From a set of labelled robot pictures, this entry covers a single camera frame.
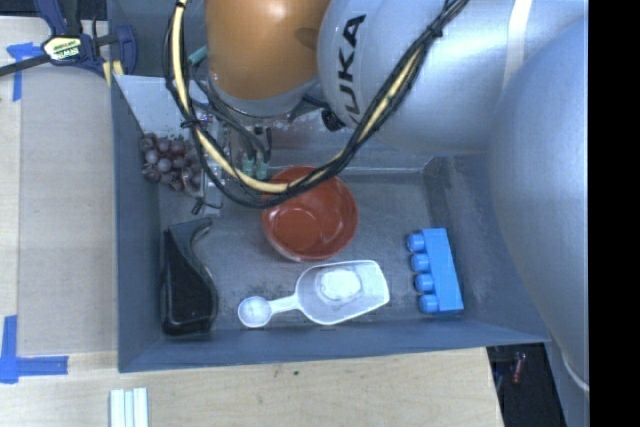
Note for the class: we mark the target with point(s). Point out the white plastic scoop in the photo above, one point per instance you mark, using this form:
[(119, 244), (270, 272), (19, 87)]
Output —
[(345, 290)]

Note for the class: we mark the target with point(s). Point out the blue toy brick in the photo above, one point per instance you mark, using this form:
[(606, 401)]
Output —
[(442, 272)]

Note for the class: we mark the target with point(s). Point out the pale wood board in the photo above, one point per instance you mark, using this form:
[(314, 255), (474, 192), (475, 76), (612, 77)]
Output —
[(65, 215)]

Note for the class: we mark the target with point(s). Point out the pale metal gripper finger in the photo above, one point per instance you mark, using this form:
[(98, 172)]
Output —
[(213, 196)]

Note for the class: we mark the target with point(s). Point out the grey metal bin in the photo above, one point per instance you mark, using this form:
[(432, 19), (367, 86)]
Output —
[(240, 245)]

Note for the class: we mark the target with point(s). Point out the red bowl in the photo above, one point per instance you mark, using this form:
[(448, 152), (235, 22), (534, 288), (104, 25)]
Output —
[(312, 225)]

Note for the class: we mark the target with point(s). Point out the red-brown toy grape bunch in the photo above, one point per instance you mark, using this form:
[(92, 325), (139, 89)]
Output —
[(165, 160)]

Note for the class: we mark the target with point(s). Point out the black curved plastic object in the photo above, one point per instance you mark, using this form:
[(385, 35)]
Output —
[(185, 285)]

